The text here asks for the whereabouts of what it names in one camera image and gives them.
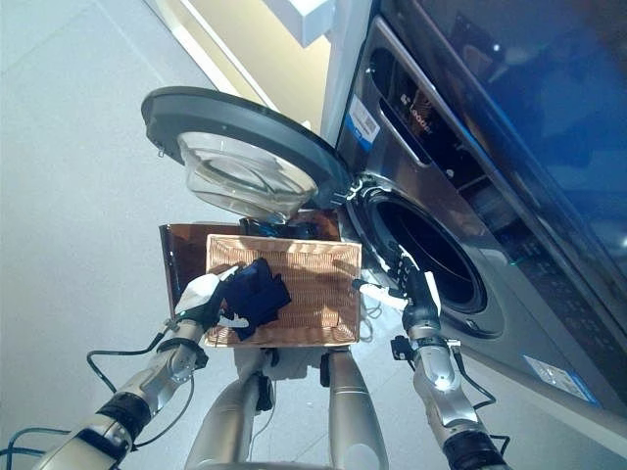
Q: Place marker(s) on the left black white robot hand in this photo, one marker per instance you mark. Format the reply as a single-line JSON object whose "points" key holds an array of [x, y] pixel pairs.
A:
{"points": [[198, 298]]}

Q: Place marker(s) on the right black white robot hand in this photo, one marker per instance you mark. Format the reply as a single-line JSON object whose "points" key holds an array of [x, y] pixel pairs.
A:
{"points": [[419, 294]]}

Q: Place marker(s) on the navy blue garment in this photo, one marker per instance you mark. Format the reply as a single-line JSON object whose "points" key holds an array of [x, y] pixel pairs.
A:
{"points": [[257, 294]]}

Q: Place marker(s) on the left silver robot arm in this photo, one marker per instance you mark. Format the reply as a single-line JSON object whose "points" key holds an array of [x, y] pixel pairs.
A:
{"points": [[152, 377]]}

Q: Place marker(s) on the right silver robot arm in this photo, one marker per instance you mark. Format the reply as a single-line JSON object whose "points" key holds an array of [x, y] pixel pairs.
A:
{"points": [[441, 387]]}

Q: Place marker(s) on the dark grey washing machine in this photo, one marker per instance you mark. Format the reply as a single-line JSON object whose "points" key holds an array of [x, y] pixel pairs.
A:
{"points": [[490, 245]]}

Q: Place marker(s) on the square wicker laundry basket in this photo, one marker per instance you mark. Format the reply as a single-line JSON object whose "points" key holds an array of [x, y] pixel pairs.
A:
{"points": [[318, 294]]}

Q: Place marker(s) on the left silver robot leg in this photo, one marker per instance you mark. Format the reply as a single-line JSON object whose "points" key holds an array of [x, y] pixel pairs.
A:
{"points": [[225, 421]]}

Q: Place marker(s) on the silver robot leg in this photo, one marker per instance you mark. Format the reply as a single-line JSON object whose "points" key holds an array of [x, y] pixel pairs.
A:
{"points": [[350, 416], [225, 421]]}

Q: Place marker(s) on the right silver robot leg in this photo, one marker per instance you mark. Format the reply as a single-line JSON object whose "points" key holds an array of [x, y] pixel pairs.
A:
{"points": [[350, 416]]}

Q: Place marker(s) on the white blue info sticker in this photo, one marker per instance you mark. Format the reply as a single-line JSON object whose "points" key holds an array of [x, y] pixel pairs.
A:
{"points": [[561, 379]]}

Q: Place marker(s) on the blue white barcode sticker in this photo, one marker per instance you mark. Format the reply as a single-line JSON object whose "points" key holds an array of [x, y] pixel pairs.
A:
{"points": [[363, 123]]}

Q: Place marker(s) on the round glass washer door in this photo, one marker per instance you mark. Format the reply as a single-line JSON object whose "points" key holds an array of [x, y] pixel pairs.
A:
{"points": [[235, 117]]}

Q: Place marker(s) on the white vertical cabinet panel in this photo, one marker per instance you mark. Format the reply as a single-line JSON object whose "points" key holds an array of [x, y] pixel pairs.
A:
{"points": [[345, 59]]}

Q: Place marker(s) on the white counter cabinet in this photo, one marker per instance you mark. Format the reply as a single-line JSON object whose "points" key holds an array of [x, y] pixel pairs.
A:
{"points": [[245, 49]]}

